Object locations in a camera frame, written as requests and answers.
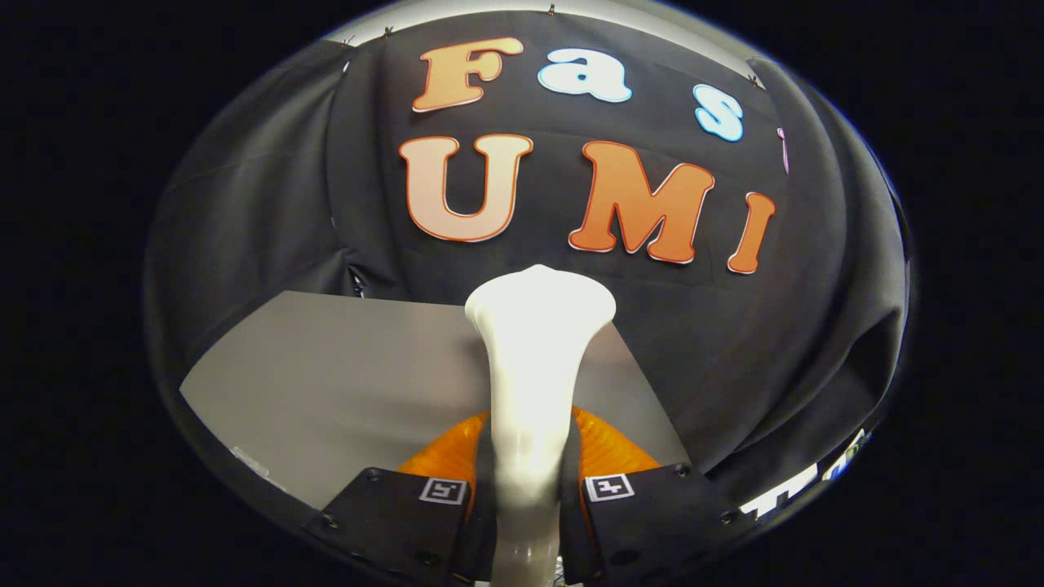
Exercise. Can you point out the black backdrop cloth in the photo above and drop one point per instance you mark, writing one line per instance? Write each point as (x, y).
(718, 342)

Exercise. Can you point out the grey cabinet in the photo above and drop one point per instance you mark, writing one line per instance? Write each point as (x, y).
(326, 383)

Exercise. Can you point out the row of black clips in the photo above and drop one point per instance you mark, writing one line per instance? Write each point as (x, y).
(551, 10)

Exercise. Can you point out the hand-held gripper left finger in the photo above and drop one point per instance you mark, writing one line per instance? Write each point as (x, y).
(483, 530)

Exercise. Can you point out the white garment steamer head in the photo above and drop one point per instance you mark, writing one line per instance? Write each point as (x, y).
(530, 367)

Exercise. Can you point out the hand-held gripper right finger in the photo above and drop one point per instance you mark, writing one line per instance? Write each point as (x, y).
(572, 530)

